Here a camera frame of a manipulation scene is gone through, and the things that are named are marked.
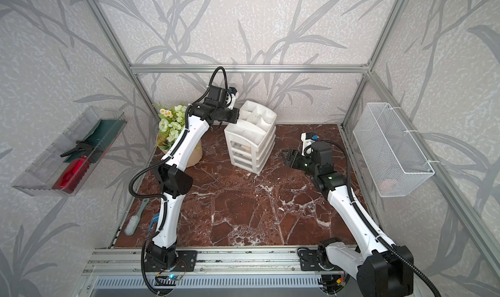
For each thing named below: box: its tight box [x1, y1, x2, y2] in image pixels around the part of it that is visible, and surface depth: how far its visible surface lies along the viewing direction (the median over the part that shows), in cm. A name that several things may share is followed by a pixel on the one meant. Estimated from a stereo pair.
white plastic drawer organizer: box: [223, 100, 278, 175], surface depth 92 cm
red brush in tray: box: [52, 155, 91, 195], surface depth 60 cm
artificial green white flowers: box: [157, 104, 187, 150], surface depth 83 cm
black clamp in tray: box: [59, 140, 103, 164], surface depth 67 cm
